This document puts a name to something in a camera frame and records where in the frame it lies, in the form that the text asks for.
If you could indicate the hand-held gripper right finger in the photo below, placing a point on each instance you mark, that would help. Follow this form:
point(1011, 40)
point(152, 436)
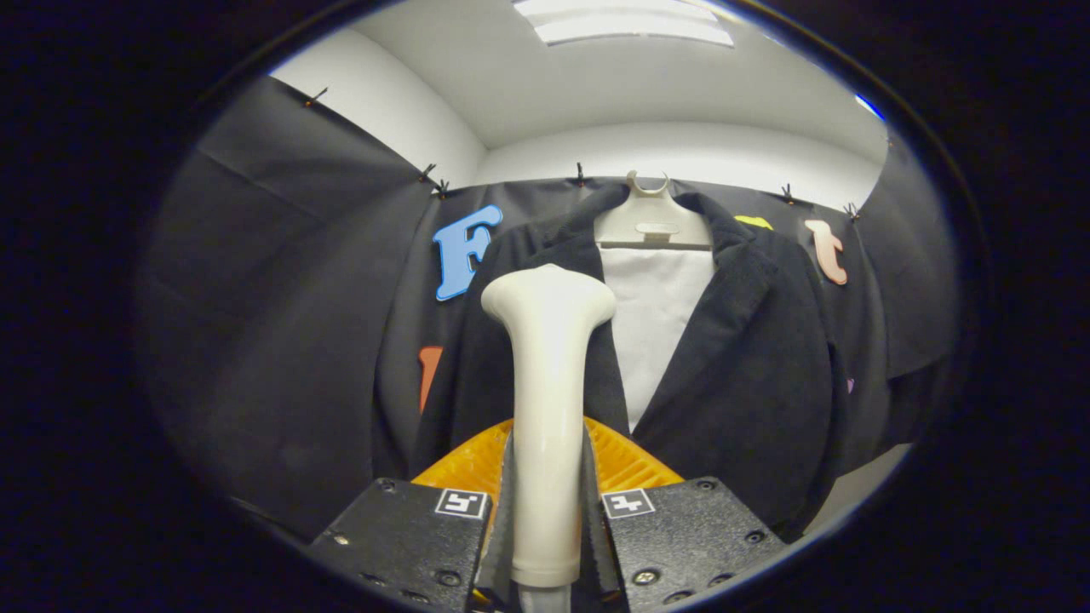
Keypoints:
point(593, 545)

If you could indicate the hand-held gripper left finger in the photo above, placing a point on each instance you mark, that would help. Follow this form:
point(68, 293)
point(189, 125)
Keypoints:
point(502, 545)

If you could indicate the white garment steamer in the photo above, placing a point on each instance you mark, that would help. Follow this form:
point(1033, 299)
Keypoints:
point(549, 383)

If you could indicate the white shirt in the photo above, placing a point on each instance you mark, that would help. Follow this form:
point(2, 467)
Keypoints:
point(656, 315)

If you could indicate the black suit jacket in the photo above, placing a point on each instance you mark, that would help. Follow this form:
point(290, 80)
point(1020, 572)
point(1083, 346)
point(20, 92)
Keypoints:
point(749, 358)

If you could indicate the white clothes hanger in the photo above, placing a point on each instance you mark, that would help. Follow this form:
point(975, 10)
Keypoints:
point(651, 223)

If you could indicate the black backdrop cloth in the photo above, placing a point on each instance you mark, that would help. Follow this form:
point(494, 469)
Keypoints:
point(281, 298)

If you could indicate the ceiling light panel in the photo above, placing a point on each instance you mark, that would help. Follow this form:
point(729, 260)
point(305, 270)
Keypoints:
point(630, 25)

